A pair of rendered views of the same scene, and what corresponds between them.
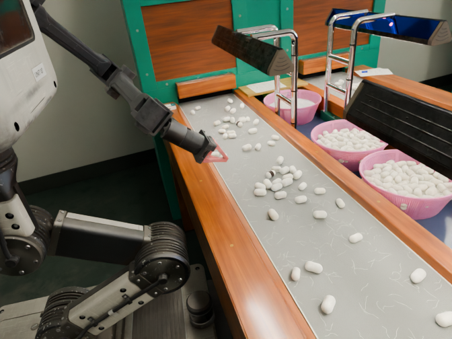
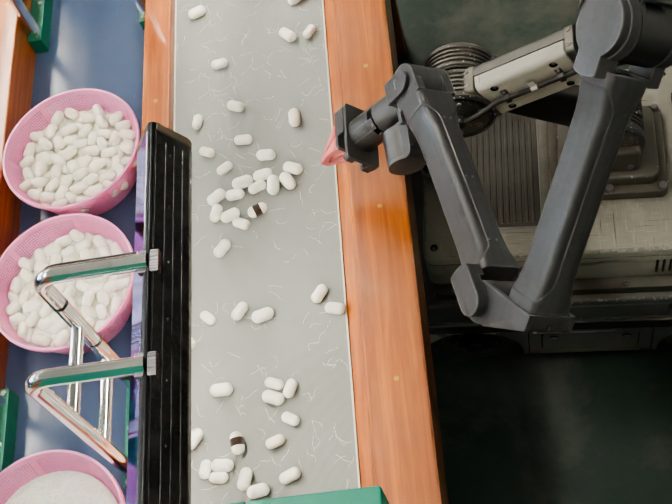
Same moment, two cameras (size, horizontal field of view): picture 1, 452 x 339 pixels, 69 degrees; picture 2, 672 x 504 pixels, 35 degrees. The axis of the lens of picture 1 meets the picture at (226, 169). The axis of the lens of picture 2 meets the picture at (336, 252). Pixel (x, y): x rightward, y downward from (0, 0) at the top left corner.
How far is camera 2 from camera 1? 2.07 m
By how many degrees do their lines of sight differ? 86
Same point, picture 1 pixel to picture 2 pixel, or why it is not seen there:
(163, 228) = not seen: hidden behind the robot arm
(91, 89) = not seen: outside the picture
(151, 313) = (511, 185)
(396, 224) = (166, 62)
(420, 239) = (162, 39)
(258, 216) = (314, 127)
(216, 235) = (380, 84)
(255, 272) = (350, 28)
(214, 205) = not seen: hidden behind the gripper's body
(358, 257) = (234, 45)
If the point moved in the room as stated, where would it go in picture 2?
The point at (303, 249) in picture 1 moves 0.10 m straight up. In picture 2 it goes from (283, 65) to (271, 31)
